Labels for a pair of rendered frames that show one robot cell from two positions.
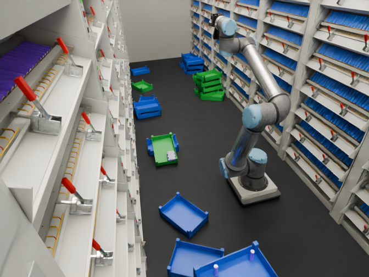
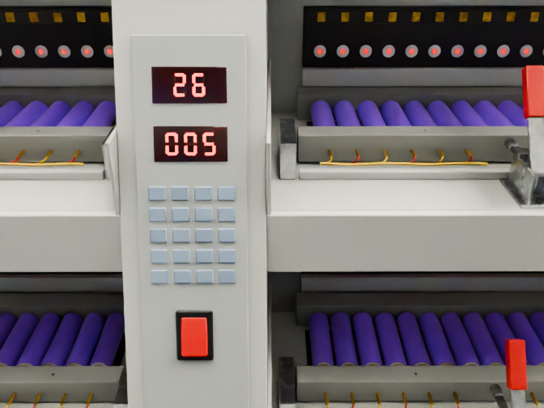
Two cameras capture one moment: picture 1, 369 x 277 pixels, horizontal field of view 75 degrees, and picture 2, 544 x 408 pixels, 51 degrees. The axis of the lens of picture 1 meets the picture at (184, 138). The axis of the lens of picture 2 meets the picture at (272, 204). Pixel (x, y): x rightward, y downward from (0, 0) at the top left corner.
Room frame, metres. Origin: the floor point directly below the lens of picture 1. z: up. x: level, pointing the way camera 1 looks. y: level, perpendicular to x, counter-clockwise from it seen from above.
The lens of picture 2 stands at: (1.60, 0.06, 1.51)
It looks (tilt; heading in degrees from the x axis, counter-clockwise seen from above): 9 degrees down; 100
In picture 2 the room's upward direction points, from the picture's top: straight up
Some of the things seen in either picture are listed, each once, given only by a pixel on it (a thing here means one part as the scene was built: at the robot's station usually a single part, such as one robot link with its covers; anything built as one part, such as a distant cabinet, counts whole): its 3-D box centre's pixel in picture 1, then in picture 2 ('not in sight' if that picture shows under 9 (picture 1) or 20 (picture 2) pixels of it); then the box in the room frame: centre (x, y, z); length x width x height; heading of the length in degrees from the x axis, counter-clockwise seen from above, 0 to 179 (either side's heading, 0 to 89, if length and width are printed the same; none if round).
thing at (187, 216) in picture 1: (183, 213); not in sight; (1.12, 0.04, 0.04); 0.30 x 0.20 x 0.08; 45
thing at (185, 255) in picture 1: (196, 261); not in sight; (0.77, -0.03, 0.04); 0.30 x 0.20 x 0.08; 73
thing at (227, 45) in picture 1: (227, 45); not in sight; (1.59, -0.31, 1.06); 0.12 x 0.09 x 0.12; 100
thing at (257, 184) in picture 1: (253, 176); not in sight; (1.35, -0.51, 0.15); 0.19 x 0.19 x 0.10
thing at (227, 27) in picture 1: (227, 26); not in sight; (1.60, -0.30, 1.18); 0.12 x 0.09 x 0.10; 10
